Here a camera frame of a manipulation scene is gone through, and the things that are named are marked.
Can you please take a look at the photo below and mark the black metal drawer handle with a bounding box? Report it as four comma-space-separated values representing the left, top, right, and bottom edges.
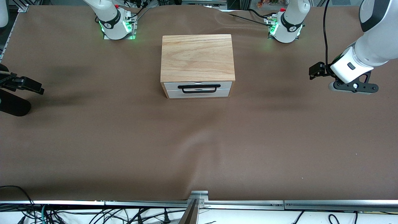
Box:
178, 84, 221, 94

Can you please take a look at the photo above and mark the wooden drawer cabinet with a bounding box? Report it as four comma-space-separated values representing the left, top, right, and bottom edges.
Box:
160, 34, 236, 99

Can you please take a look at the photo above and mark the aluminium side frame rail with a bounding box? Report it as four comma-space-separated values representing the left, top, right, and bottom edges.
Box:
0, 12, 16, 60

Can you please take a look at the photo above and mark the black looped cable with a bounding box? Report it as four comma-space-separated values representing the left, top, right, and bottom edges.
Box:
0, 185, 35, 224

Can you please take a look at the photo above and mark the aluminium corner bracket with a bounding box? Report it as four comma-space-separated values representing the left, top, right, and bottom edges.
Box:
9, 0, 30, 13

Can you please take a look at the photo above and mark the brown table cloth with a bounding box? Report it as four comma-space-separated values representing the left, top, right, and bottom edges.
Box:
0, 5, 398, 202

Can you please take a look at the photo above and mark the black base cable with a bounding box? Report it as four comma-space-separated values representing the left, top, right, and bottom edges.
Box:
123, 0, 156, 20
229, 9, 274, 24

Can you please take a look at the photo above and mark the aluminium frame post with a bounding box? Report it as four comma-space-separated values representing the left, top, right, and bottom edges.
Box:
178, 190, 209, 224

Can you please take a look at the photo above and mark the black ribbed foam cylinder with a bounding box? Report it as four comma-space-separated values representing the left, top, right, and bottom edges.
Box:
0, 90, 31, 117

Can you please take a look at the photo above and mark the white-fronted wooden drawer with notch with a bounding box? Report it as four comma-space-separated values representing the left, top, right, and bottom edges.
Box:
164, 82, 233, 91

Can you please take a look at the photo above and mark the aluminium background rail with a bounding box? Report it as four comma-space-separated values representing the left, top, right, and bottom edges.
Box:
182, 0, 227, 5

